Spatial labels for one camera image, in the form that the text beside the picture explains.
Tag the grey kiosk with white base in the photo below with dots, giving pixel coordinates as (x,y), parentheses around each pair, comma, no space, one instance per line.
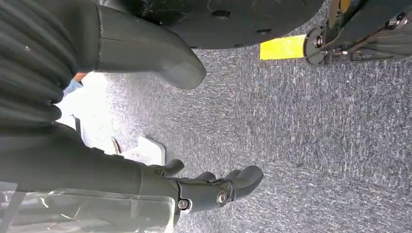
(150,150)

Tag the ribbed grey robot right arm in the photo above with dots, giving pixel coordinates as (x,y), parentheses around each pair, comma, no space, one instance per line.
(32,64)

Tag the yellow floor tape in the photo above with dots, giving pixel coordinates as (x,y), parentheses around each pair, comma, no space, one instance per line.
(282,47)

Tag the clear plastic cover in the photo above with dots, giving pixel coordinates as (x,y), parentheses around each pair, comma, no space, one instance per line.
(87,212)

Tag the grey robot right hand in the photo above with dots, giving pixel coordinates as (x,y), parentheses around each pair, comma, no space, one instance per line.
(96,173)

